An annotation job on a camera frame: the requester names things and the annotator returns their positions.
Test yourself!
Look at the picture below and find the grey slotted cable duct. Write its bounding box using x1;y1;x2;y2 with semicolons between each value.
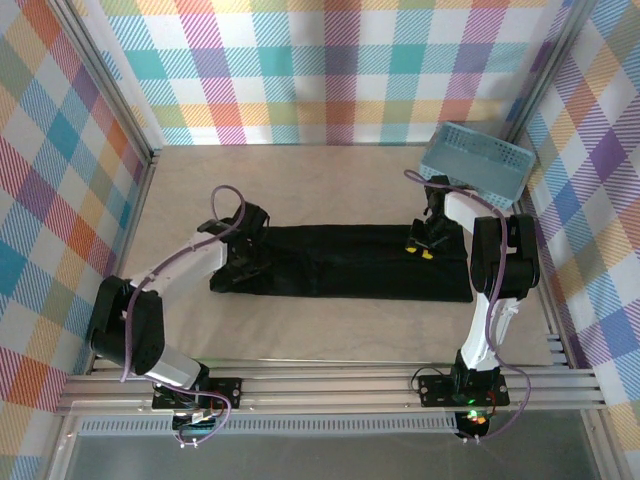
77;418;460;435

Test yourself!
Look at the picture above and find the grey metal panel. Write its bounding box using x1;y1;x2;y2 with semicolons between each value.
47;409;624;480

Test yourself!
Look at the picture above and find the light blue plastic basket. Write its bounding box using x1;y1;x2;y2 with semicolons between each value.
418;121;536;211

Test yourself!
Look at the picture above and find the left controller board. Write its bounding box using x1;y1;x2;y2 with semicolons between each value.
172;412;219;437

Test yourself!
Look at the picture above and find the right controller board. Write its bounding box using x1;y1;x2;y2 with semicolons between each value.
457;409;492;437

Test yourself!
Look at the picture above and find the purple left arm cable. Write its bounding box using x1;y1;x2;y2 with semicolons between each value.
119;184;248;384

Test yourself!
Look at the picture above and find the black t-shirt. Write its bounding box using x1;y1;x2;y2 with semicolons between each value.
208;223;474;304

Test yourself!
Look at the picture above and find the aluminium frame beam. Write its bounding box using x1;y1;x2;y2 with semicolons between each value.
57;367;607;415

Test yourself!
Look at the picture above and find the left aluminium corner post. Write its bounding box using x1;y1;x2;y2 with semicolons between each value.
52;0;162;169

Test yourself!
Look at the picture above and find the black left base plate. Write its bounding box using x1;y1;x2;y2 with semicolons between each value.
151;377;244;412

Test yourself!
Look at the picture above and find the controller board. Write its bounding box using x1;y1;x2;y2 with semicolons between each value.
457;409;492;437
172;412;219;437

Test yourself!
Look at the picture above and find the left base wire bundle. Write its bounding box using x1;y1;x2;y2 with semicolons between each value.
172;383;237;450

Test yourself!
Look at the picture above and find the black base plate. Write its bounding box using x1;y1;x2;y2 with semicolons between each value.
151;377;244;412
417;372;511;409

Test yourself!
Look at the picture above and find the aluminium corner post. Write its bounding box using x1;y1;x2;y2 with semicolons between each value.
52;0;162;169
498;0;599;157

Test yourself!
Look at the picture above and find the right aluminium corner post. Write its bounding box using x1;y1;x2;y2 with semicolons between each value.
498;0;599;157

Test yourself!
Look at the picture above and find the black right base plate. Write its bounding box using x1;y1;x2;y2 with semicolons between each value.
417;372;511;409

